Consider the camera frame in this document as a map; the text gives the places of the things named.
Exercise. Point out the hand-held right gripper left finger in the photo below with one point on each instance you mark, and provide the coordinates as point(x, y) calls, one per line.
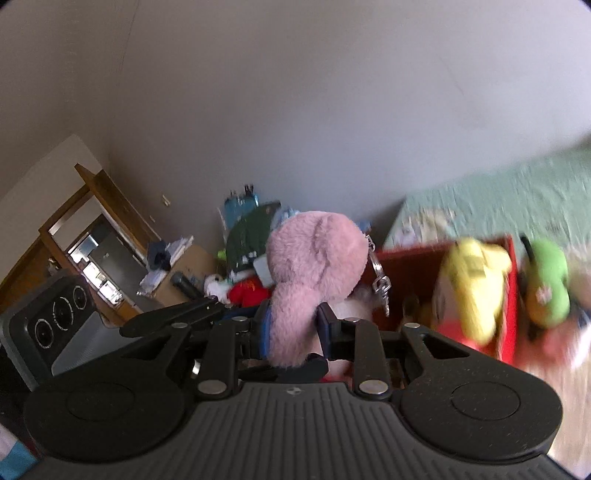
point(265, 330)

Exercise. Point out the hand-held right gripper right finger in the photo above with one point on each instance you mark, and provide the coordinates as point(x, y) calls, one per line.
point(324, 327)

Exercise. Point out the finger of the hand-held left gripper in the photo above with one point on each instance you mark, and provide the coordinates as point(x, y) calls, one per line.
point(300, 369)
point(175, 314)

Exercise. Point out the pink plush teddy bear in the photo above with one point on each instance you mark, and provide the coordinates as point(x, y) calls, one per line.
point(314, 258)

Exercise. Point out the red cardboard box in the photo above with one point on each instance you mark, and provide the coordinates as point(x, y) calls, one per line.
point(406, 272)

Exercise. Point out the yellow plush tiger pink belly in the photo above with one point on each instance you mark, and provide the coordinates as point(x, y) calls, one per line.
point(475, 286)

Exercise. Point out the green plush toy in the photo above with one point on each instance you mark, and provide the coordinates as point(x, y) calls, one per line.
point(547, 281)

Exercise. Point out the black bottle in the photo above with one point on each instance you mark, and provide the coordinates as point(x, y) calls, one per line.
point(184, 284)

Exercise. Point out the red cloth item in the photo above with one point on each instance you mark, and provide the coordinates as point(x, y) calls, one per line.
point(247, 293)

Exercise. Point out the brown cardboard box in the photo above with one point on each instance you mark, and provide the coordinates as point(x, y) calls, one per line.
point(198, 263)

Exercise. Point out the pile of papers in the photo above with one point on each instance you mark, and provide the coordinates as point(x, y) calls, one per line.
point(173, 249)

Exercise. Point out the dark green bag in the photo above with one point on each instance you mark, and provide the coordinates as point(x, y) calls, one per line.
point(251, 235)

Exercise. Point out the green printed bed sheet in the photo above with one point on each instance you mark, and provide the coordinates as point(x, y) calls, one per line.
point(508, 194)

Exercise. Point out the wooden door frame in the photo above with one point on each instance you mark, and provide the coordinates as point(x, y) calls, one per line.
point(115, 198)

